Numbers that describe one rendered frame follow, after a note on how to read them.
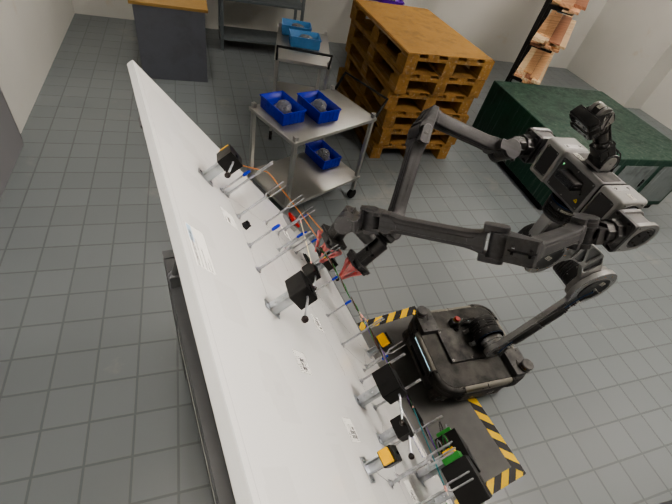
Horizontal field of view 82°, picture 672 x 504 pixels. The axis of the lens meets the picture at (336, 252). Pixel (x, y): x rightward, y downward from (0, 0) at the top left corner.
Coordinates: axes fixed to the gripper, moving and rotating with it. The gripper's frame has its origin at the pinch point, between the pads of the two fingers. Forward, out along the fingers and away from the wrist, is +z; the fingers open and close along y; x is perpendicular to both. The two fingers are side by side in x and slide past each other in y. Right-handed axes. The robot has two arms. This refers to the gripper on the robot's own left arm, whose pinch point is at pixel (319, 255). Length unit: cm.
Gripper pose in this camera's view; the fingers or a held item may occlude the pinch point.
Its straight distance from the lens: 131.6
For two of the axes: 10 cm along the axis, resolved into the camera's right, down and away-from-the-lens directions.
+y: 3.2, 6.4, -7.0
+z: -5.6, 7.2, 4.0
